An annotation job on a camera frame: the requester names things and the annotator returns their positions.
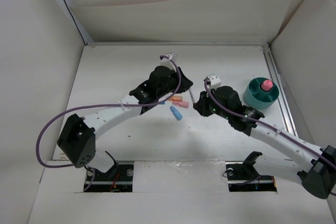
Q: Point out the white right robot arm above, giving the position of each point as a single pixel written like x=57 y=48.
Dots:
x=308 y=165

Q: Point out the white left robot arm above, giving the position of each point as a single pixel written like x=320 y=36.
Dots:
x=79 y=134

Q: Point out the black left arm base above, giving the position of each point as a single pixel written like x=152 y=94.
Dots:
x=118 y=179

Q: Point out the teal round divided container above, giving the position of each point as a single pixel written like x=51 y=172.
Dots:
x=258 y=99

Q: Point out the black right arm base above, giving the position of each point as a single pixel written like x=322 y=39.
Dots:
x=243 y=177

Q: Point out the blue highlighter marker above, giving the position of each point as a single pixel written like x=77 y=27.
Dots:
x=176 y=113

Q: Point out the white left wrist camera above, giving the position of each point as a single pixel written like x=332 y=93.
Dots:
x=168 y=58

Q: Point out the aluminium side rail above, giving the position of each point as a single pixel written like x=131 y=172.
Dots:
x=282 y=102

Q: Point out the pink rubber eraser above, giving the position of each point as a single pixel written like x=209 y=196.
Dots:
x=267 y=85

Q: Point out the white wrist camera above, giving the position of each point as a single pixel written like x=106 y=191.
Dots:
x=212 y=81
x=168 y=58

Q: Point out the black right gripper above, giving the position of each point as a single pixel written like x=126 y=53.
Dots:
x=201 y=105

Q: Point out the red capped white pen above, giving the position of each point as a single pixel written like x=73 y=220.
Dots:
x=192 y=96

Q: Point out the orange highlighter marker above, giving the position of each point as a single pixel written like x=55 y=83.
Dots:
x=176 y=98

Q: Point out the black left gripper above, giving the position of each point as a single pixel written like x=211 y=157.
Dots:
x=186 y=84

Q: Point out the pink highlighter marker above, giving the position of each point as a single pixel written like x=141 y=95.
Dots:
x=181 y=104

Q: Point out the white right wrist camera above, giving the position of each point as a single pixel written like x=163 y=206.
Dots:
x=212 y=81

